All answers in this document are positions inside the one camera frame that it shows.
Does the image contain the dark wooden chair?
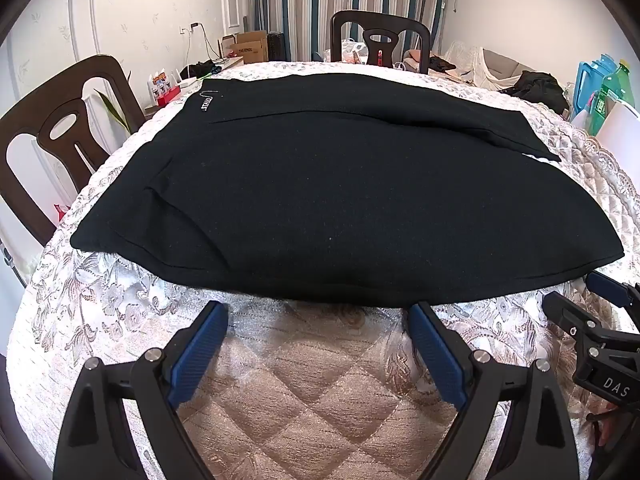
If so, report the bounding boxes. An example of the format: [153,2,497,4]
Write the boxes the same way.
[330,10,432,75]
[0,54,146,288]

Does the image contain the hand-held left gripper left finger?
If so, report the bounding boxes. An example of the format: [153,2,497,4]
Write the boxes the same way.
[52,301,229,480]

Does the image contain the brown cardboard box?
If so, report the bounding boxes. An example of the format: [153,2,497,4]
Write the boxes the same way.
[220,31,269,66]

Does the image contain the blue plastic container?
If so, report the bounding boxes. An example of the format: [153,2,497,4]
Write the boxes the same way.
[572,54,618,116]

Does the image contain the black pouch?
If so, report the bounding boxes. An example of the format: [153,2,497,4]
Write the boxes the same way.
[180,60,221,81]

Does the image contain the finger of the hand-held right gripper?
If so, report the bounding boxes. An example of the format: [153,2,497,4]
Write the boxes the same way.
[542,291,640,361]
[584,271,640,309]

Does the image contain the white cloth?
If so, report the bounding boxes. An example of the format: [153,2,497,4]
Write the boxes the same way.
[442,40,536,88]

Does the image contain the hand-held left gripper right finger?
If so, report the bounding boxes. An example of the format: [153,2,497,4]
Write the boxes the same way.
[407,301,581,480]

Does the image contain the green plastic bottle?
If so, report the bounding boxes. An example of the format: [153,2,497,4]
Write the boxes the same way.
[592,59,640,118]

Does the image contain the pink plastic bin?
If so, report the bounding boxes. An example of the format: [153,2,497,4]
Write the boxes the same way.
[595,101,640,161]

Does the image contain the green plant leaf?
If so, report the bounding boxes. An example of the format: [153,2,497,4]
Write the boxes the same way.
[95,89,131,133]

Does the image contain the black bag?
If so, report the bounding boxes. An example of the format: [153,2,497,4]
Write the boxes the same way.
[500,71,571,113]

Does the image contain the black pants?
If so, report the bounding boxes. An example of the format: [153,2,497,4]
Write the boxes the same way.
[70,72,626,308]

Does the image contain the striped curtain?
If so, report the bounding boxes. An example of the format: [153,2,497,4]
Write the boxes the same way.
[244,0,448,63]

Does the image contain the quilted floral tablecloth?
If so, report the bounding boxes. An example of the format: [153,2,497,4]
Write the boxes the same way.
[0,60,640,480]

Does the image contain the red box of bottles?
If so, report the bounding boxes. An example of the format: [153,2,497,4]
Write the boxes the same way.
[147,71,181,107]

